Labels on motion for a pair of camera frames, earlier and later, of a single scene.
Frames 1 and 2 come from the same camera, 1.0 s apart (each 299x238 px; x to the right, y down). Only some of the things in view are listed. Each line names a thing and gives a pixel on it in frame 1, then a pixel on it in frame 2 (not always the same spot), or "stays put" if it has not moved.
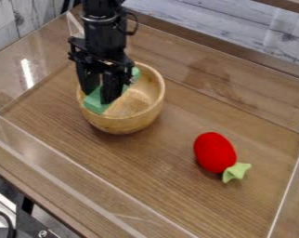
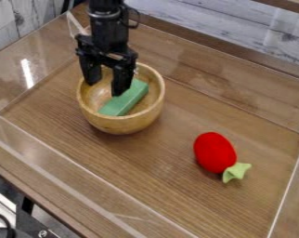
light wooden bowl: x=135 y=112 stays put
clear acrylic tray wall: x=89 y=206 stays put
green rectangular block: x=95 y=102 to x=119 y=104
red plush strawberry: x=216 y=155 stays put
